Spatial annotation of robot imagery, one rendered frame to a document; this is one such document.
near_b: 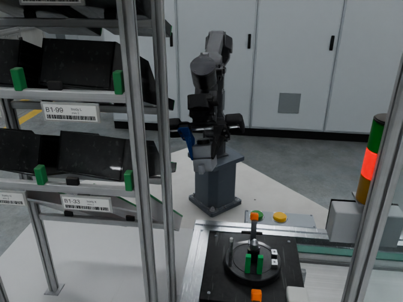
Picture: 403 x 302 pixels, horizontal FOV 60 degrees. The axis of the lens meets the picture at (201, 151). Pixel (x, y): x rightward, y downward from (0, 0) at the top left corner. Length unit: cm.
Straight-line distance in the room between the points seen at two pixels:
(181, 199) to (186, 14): 267
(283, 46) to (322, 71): 48
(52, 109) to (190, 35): 328
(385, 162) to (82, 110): 47
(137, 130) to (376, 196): 40
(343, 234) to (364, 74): 331
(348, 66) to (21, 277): 342
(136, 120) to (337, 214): 40
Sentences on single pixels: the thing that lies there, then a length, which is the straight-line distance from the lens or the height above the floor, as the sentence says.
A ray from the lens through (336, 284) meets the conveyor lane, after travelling 102.
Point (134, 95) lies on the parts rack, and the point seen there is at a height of 147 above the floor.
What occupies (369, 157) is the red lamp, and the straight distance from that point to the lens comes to 65.
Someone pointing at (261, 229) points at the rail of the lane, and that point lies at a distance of 107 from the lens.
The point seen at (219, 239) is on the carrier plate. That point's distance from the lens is 100.
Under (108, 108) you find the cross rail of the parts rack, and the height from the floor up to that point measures 139.
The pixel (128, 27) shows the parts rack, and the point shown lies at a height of 156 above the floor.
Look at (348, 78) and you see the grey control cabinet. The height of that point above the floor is 71.
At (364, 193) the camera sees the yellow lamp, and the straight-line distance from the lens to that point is 67.
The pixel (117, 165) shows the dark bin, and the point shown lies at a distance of 62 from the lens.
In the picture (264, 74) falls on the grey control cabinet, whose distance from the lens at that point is 381.
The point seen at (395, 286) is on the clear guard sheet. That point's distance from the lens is 80.
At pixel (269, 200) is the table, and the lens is 138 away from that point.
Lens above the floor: 162
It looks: 26 degrees down
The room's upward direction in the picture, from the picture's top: straight up
